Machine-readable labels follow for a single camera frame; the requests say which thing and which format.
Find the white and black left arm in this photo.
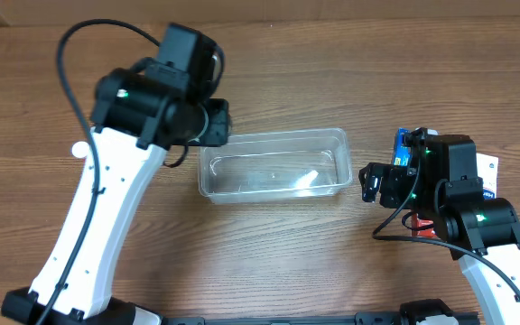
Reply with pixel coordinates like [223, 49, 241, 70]
[1, 61, 231, 324]

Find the blue lozenge box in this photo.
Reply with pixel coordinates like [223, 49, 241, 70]
[391, 128, 411, 166]

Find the red Panadol box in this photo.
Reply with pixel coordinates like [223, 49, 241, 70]
[411, 213, 438, 239]

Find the orange tube with white cap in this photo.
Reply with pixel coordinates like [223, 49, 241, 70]
[71, 141, 89, 159]

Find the white and blue plaster box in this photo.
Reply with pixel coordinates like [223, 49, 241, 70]
[476, 153, 499, 200]

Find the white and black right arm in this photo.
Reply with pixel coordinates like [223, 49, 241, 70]
[358, 159, 520, 324]

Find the clear plastic container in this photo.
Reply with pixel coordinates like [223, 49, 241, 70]
[199, 128, 353, 204]

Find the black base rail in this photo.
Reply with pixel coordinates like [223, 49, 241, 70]
[162, 299, 480, 325]

